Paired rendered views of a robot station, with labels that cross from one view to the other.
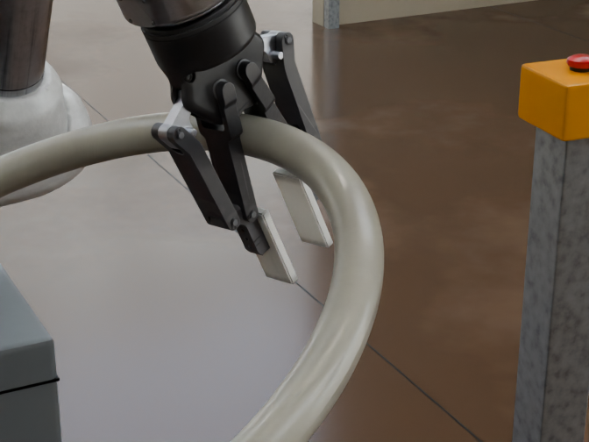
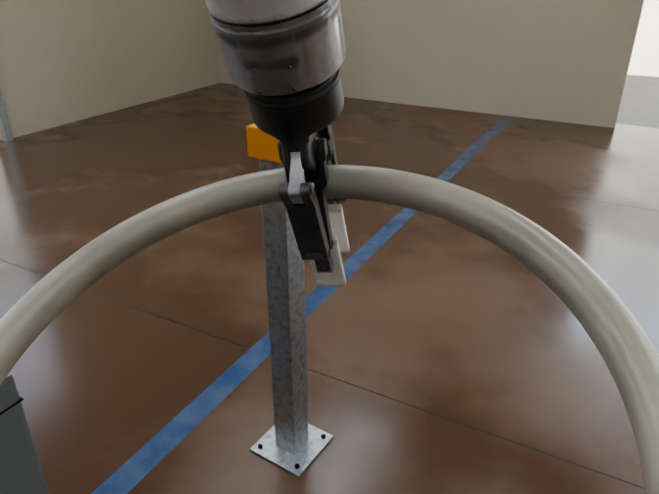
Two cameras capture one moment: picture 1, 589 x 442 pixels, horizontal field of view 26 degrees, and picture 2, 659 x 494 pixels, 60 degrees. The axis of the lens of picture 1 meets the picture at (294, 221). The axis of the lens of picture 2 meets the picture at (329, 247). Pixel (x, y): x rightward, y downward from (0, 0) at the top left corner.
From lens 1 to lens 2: 0.58 m
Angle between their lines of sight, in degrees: 32
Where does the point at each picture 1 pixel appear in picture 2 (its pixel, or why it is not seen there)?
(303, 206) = (336, 227)
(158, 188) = not seen: outside the picture
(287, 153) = (387, 186)
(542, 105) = (267, 146)
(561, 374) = (294, 288)
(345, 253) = (553, 251)
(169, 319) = not seen: outside the picture
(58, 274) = not seen: outside the picture
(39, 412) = (14, 426)
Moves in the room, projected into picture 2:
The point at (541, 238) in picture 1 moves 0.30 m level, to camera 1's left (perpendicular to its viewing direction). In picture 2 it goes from (273, 220) to (162, 249)
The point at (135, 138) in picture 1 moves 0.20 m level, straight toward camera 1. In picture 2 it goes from (211, 205) to (376, 292)
